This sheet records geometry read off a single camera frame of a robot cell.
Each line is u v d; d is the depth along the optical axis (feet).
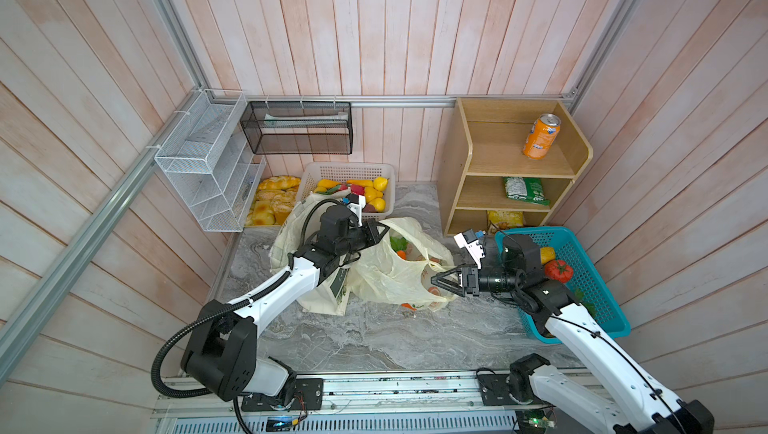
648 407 1.31
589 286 2.80
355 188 3.51
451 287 2.06
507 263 1.96
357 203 2.45
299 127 3.51
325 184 3.75
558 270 2.94
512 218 3.41
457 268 2.04
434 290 2.40
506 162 2.76
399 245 3.21
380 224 2.56
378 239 2.45
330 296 2.52
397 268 2.51
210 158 2.26
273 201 3.45
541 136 2.51
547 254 3.10
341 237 2.13
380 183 3.73
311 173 3.73
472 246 2.14
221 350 1.36
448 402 2.40
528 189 2.99
